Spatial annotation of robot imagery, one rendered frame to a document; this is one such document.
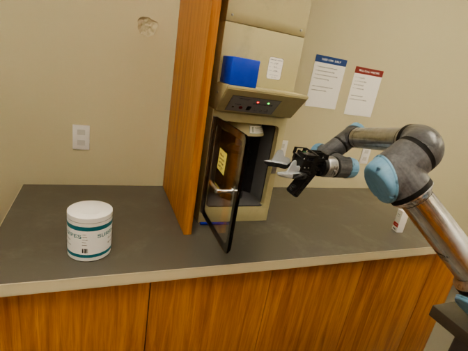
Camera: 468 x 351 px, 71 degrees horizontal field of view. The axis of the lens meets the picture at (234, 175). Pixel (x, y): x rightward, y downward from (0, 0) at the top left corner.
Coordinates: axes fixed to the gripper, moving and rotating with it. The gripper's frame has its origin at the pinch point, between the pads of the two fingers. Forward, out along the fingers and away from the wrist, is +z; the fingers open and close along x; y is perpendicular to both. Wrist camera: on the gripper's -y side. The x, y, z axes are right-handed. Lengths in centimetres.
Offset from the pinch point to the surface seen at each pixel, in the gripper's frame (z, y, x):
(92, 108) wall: 47, -9, -76
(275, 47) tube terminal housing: -9.0, 34.6, -32.2
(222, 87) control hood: 11.4, 18.3, -25.5
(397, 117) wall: -131, 12, -62
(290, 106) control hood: -15.7, 16.4, -21.8
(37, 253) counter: 65, -39, -15
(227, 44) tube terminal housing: 9.5, 31.5, -33.5
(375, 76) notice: -103, 33, -67
